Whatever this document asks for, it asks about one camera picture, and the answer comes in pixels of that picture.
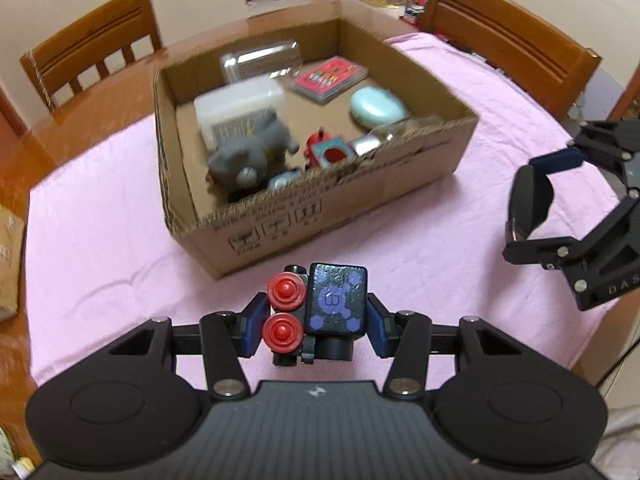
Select grey toy cat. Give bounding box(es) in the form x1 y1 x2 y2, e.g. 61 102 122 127
206 110 301 203

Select gold tissue pack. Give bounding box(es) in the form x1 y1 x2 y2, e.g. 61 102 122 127
0 205 26 323

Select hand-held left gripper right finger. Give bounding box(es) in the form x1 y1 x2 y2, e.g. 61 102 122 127
366 293 508 401

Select clear plastic jar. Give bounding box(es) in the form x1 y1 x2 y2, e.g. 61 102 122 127
220 40 303 83

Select capsule bottle silver cap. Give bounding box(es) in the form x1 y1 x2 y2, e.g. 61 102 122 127
350 116 446 159

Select wooden chair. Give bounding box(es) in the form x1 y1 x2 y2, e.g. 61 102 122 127
607 67 640 122
20 0 166 111
417 0 603 116

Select black toy train red wheels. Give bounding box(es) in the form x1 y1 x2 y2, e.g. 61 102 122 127
266 262 369 367

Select white plastic bottle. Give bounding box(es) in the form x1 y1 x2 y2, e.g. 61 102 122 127
194 74 286 148

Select teal oval case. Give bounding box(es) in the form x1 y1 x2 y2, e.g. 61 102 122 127
349 86 408 129

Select pink card box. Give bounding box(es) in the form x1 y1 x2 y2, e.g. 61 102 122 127
291 57 370 105

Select small pale blue toy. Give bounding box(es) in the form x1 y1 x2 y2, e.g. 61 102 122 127
267 169 304 192

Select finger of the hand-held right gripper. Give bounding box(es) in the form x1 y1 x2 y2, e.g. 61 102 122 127
529 120 640 177
502 194 639 272

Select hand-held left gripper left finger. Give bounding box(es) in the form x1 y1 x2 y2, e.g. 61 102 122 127
107 292 269 401

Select pink tablecloth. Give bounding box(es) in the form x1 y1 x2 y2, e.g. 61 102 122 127
22 31 626 396

